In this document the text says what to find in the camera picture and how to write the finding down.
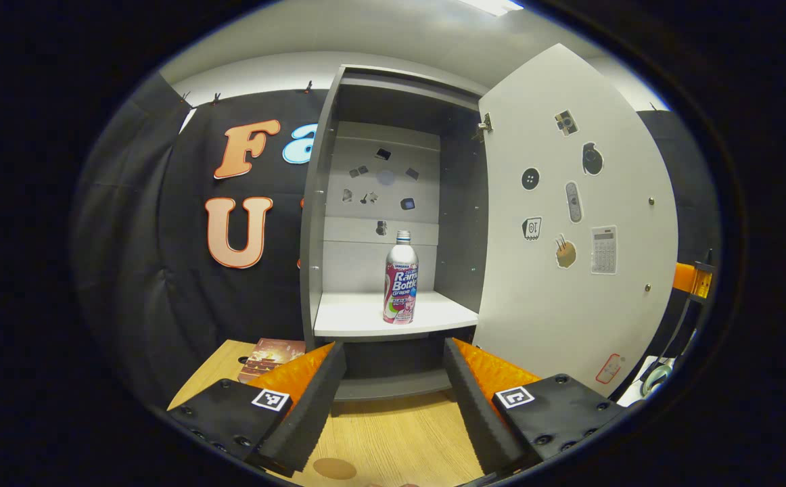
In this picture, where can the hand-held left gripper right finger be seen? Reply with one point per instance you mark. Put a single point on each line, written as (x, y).
(474, 412)

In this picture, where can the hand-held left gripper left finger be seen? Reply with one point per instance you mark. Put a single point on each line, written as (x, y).
(312, 412)

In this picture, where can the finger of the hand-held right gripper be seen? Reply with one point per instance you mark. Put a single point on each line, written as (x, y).
(684, 277)

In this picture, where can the round brown coaster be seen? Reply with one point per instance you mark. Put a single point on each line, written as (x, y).
(334, 468)

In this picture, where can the white cabinet door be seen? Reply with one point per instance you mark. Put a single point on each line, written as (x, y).
(623, 325)

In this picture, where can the pink label metal bottle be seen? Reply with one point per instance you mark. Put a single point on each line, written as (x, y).
(401, 284)

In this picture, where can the grey cabinet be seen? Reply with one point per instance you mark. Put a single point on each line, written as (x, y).
(313, 223)

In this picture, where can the white cabinet shelf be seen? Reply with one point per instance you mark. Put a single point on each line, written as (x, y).
(359, 311)

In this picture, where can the metal door hinge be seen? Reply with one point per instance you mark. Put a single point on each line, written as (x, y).
(483, 126)

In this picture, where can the black backdrop cloth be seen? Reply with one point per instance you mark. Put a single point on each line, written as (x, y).
(163, 270)

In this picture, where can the ceiling light panel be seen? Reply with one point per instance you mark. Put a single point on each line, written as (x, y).
(494, 5)

